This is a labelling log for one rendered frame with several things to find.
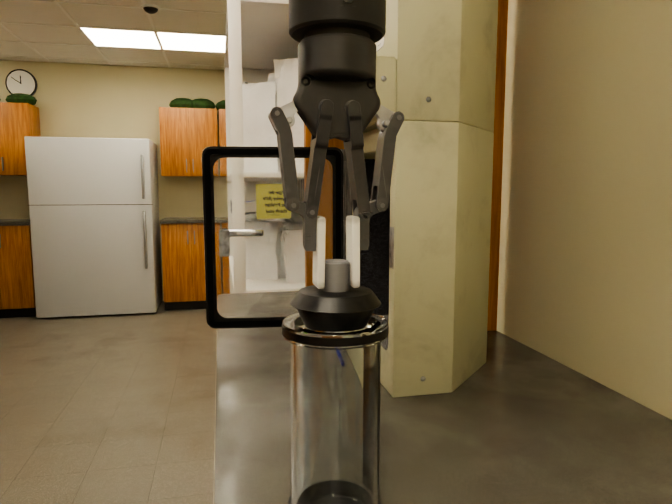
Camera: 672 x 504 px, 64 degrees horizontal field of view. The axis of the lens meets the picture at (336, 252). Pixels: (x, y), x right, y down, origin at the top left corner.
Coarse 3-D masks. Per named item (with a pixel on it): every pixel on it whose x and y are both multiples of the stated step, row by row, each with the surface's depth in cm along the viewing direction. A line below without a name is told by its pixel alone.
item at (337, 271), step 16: (336, 272) 52; (304, 288) 55; (336, 288) 53; (352, 288) 55; (368, 288) 55; (304, 304) 51; (320, 304) 50; (336, 304) 50; (352, 304) 50; (368, 304) 51; (304, 320) 53; (320, 320) 51; (336, 320) 51; (352, 320) 51; (368, 320) 53
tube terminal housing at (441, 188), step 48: (432, 0) 86; (480, 0) 95; (384, 48) 92; (432, 48) 87; (480, 48) 96; (432, 96) 88; (480, 96) 98; (432, 144) 89; (480, 144) 100; (432, 192) 90; (480, 192) 101; (432, 240) 91; (480, 240) 103; (432, 288) 92; (480, 288) 105; (432, 336) 93; (480, 336) 107; (384, 384) 97; (432, 384) 94
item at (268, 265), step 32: (224, 160) 115; (256, 160) 116; (224, 192) 116; (256, 192) 116; (224, 224) 117; (256, 224) 117; (288, 224) 118; (256, 256) 118; (288, 256) 119; (224, 288) 118; (256, 288) 119; (288, 288) 120
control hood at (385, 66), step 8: (376, 56) 86; (376, 64) 86; (384, 64) 86; (392, 64) 86; (376, 72) 86; (384, 72) 86; (392, 72) 86; (376, 80) 86; (384, 80) 86; (392, 80) 86; (376, 88) 86; (384, 88) 86; (392, 88) 86; (384, 96) 86; (392, 96) 87; (384, 104) 87; (392, 104) 87; (376, 120) 89; (368, 128) 99
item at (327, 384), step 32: (288, 320) 55; (384, 320) 55; (320, 352) 50; (352, 352) 50; (320, 384) 51; (352, 384) 51; (320, 416) 51; (352, 416) 51; (320, 448) 51; (352, 448) 52; (320, 480) 52; (352, 480) 52
